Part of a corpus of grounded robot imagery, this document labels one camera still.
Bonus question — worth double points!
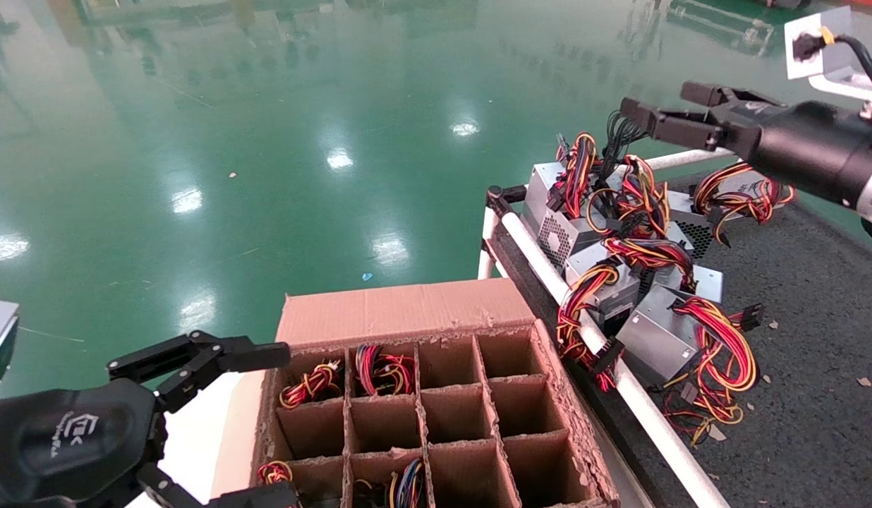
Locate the white vertical frame pipe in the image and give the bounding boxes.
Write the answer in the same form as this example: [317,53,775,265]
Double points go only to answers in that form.
[477,207,501,281]

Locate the black pipe connector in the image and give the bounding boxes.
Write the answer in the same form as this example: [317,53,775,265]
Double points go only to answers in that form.
[485,185,527,218]

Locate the silver power supply honeycomb vent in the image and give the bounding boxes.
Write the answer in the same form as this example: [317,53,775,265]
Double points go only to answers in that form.
[519,131,613,270]

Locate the long white frame rail pipe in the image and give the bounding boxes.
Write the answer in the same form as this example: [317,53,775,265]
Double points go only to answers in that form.
[499,210,732,508]

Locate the black cable bundle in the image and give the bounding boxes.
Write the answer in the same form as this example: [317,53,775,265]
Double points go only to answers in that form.
[602,113,646,177]

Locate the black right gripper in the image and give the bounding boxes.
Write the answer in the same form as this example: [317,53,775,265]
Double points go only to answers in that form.
[619,80,872,209]

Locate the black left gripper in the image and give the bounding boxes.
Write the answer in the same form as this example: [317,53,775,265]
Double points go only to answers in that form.
[0,330,300,508]

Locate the black camera cable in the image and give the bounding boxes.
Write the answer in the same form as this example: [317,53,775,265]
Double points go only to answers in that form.
[792,27,872,83]

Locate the cardboard box with dividers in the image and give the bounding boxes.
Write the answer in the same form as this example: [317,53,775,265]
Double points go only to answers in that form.
[210,277,622,508]

